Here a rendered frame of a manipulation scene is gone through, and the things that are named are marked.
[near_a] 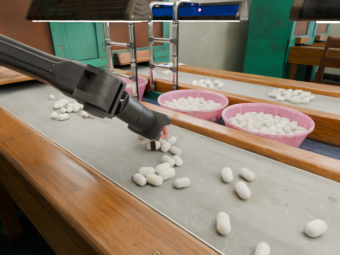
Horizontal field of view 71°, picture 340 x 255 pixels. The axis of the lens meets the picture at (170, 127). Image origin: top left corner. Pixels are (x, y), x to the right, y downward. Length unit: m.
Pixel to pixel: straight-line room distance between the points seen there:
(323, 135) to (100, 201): 0.72
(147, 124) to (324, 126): 0.59
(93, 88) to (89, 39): 1.03
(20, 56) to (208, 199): 0.42
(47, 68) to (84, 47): 0.98
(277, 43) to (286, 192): 2.85
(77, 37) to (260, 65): 2.48
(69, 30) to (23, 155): 0.91
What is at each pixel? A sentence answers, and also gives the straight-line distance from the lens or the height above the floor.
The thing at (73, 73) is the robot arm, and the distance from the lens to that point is 0.47.
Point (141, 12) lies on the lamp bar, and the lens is 0.64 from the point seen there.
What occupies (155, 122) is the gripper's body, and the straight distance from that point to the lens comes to 0.56.
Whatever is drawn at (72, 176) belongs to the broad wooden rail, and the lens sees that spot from 0.51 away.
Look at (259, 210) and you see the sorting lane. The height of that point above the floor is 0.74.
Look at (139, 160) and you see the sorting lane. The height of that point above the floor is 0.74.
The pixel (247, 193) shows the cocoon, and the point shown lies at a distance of 0.47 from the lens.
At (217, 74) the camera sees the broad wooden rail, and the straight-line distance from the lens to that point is 1.42.
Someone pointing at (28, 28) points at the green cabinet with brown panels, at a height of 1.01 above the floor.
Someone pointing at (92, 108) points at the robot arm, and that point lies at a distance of 0.46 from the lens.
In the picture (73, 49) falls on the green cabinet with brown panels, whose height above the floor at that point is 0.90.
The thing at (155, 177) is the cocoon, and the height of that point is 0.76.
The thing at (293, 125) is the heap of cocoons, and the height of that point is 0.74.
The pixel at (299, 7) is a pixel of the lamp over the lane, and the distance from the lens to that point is 0.41.
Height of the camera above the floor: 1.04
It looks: 24 degrees down
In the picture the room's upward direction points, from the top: straight up
